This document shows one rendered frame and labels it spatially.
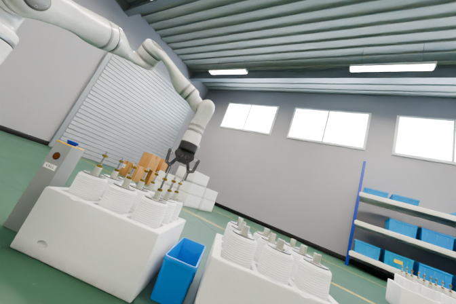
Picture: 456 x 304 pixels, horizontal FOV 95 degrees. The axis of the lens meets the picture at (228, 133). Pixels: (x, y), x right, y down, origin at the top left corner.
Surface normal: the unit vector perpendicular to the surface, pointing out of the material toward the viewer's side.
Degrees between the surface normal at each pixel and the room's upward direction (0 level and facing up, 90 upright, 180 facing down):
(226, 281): 90
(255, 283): 90
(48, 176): 90
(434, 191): 90
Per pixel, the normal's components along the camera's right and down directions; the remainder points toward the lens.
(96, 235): 0.00, -0.29
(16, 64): 0.82, 0.14
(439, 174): -0.46, -0.42
